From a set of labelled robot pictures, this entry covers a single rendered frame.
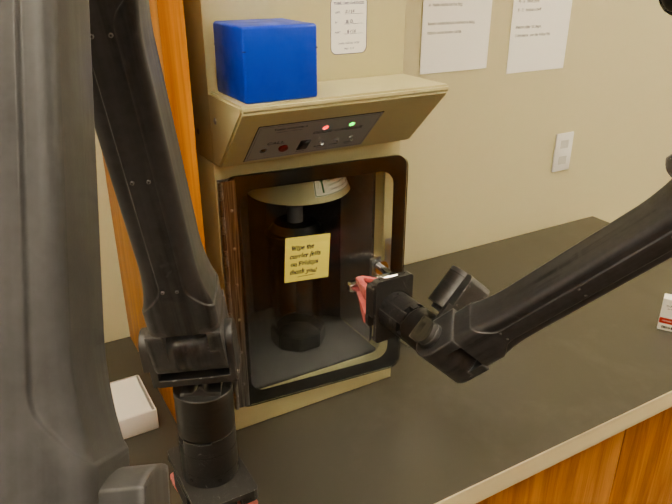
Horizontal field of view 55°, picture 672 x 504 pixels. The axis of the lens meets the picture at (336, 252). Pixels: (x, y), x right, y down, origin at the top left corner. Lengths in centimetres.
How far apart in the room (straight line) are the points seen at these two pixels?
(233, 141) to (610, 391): 84
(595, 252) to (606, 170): 150
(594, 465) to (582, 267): 70
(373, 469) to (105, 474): 82
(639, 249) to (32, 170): 58
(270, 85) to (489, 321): 39
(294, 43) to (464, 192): 106
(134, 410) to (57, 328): 91
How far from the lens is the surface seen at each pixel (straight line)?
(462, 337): 79
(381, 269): 108
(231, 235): 96
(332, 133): 93
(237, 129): 83
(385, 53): 103
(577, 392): 131
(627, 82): 218
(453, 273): 89
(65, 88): 30
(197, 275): 54
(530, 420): 121
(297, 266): 102
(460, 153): 176
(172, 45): 79
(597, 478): 141
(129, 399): 120
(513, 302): 77
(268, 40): 81
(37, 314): 27
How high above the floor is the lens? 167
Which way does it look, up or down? 24 degrees down
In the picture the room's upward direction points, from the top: straight up
